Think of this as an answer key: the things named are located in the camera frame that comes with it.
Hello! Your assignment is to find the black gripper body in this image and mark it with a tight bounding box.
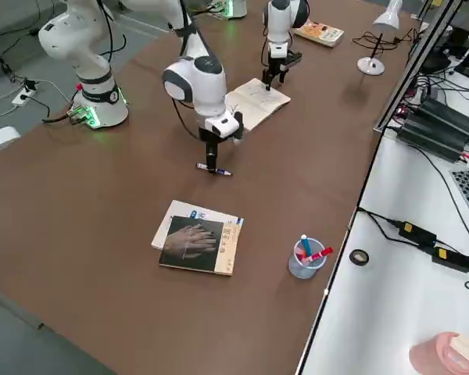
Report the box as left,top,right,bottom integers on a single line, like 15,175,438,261
269,49,303,73
198,127,220,158

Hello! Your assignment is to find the blue white marker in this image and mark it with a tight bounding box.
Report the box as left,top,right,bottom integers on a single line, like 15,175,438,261
196,162,234,177

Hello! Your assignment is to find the white lined notebook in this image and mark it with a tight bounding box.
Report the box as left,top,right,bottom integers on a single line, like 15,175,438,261
223,77,292,132

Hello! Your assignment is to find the red capped marker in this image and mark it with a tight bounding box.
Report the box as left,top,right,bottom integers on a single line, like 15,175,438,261
301,246,334,265

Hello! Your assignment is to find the yellow illustrated book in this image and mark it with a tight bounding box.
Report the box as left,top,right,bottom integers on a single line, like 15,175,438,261
293,19,345,49

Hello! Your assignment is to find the white blue book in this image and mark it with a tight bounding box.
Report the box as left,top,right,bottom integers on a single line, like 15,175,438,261
151,199,245,251

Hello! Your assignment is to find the dark book with hands cover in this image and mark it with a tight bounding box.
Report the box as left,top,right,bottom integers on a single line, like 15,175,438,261
159,215,242,277

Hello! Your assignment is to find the white desk lamp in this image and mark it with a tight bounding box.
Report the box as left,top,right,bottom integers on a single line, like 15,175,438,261
356,0,403,77

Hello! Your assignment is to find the blue pen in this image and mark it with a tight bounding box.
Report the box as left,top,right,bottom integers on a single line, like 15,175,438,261
299,234,314,262

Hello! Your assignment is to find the clear plastic pen cup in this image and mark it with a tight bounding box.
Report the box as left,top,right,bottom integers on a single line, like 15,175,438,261
288,237,327,280

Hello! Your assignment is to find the black finned power supply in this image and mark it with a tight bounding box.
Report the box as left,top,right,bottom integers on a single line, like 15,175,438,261
417,96,469,138
396,115,469,163

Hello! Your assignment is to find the black tape roll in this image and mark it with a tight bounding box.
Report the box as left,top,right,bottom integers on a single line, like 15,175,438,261
349,248,371,267

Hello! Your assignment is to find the black electronic device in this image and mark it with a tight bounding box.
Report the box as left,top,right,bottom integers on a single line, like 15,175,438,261
420,26,469,75

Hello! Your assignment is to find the white power strip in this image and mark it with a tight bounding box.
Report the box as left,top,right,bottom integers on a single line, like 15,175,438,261
11,87,38,106

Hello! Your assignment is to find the black power adapter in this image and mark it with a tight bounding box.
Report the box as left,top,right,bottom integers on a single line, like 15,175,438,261
431,245,469,273
398,221,438,246

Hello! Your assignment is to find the white box with yellow label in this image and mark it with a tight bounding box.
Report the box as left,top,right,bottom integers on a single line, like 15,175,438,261
0,126,23,162

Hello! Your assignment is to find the pink container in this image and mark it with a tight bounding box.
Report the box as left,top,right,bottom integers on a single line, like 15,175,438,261
409,330,469,375

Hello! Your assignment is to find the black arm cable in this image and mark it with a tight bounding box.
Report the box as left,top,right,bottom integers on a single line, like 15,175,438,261
97,0,206,144

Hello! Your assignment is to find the black lamp cable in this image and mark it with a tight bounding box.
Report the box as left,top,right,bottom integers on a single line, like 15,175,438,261
352,29,425,54

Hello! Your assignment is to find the aluminium frame post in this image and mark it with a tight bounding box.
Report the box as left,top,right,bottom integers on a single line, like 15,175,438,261
374,0,468,134

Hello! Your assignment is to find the black adapter cable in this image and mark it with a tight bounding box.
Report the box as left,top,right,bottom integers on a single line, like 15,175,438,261
357,208,406,243

